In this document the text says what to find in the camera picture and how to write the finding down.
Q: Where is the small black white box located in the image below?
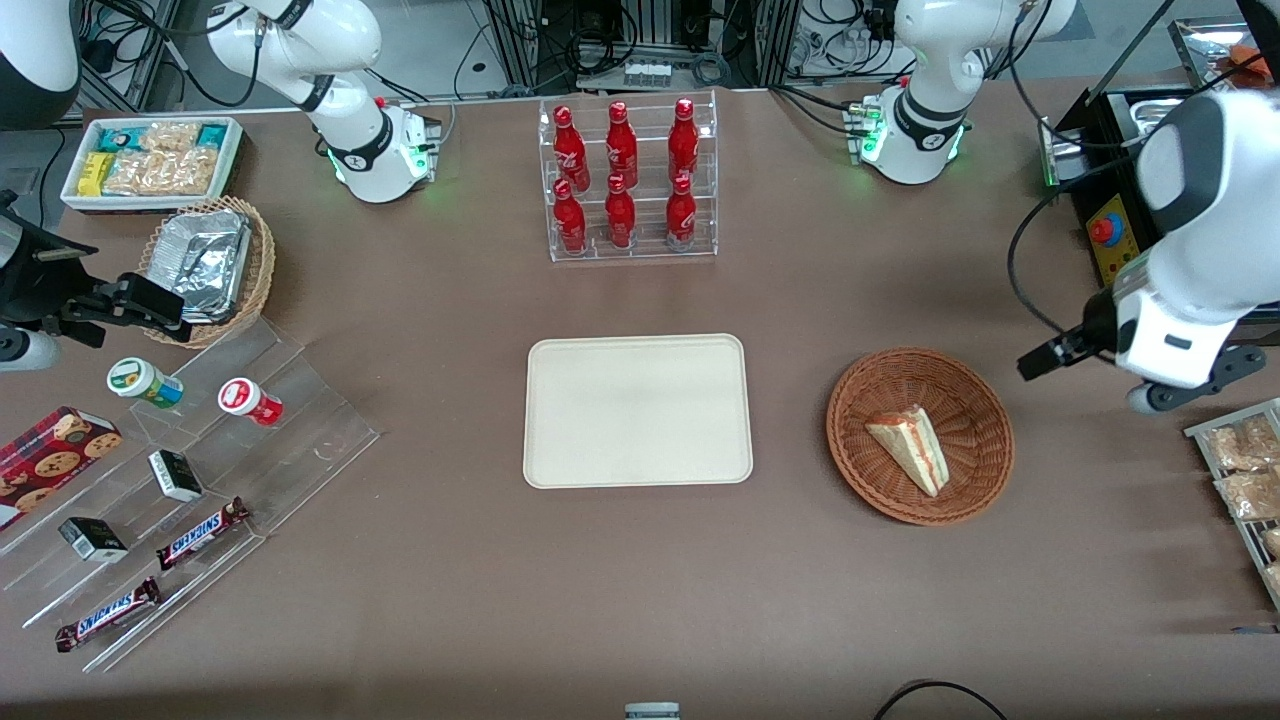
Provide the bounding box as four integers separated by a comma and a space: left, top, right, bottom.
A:
57, 516, 130, 564
147, 449, 205, 504

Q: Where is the round brown wicker basket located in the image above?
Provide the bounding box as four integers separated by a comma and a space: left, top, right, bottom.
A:
826, 346, 1016, 528

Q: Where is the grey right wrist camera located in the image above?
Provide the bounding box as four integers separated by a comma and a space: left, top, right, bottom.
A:
0, 326, 63, 374

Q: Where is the red cola bottle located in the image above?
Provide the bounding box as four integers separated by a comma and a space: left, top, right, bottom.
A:
667, 97, 701, 183
552, 178, 589, 255
604, 100, 640, 190
604, 173, 638, 250
665, 174, 699, 252
552, 105, 592, 194

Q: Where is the black diagonal rod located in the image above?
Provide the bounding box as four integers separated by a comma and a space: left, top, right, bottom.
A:
1088, 0, 1183, 105

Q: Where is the yellow snack packet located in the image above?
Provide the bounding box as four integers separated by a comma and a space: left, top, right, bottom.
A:
77, 151, 117, 198

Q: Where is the wicker basket with foil trays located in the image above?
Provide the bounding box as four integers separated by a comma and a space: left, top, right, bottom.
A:
138, 195, 277, 350

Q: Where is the snickers chocolate bar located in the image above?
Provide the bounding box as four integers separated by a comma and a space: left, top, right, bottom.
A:
154, 496, 252, 572
54, 576, 164, 654

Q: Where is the clear acrylic stepped display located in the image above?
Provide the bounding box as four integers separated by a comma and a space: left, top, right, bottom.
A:
0, 314, 382, 673

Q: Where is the cream rectangular tray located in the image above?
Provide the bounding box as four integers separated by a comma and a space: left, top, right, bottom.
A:
522, 333, 755, 491

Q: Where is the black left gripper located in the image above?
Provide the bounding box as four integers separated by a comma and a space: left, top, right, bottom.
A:
1017, 286, 1121, 382

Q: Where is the silver metal tray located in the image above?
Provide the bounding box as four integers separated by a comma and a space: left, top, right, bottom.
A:
1167, 14, 1280, 93

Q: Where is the large clear cracker bag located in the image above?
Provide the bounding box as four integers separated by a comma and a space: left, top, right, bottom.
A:
102, 147, 222, 198

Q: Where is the white plastic snack bin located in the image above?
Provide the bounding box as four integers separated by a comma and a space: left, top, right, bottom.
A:
60, 115, 245, 217

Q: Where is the red lid snack cup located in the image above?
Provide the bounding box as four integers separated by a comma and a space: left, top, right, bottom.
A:
217, 377, 285, 428

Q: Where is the black floor cable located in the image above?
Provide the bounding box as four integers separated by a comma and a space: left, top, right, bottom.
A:
873, 679, 1009, 720

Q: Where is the yellow emergency stop panel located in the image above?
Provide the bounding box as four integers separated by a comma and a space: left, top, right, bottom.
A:
1086, 193, 1143, 288

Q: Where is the clear acrylic bottle rack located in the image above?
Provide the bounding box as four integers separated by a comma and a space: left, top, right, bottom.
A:
537, 89, 720, 264

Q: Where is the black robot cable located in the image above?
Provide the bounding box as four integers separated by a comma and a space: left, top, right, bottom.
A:
1006, 178, 1103, 337

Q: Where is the triangle sandwich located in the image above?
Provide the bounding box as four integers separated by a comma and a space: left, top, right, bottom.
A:
864, 404, 950, 499

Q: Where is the silver foil tray stack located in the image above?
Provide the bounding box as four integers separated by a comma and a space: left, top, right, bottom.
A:
153, 209, 252, 324

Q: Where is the white wire rack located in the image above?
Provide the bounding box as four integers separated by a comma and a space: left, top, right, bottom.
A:
1184, 397, 1280, 613

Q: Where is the red chocolate chip cookie box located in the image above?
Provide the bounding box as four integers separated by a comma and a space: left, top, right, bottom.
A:
0, 405, 124, 532

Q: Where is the small clear cracker bag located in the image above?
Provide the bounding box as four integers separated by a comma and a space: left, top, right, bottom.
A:
139, 121, 202, 154

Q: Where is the green lid snack cup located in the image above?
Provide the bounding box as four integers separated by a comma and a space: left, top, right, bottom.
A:
107, 356, 185, 410

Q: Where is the clear bagged pastry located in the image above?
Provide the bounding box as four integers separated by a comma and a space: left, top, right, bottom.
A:
1203, 414, 1280, 473
1214, 470, 1280, 522

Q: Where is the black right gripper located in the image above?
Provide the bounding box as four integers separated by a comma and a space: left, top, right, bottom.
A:
0, 192, 194, 347

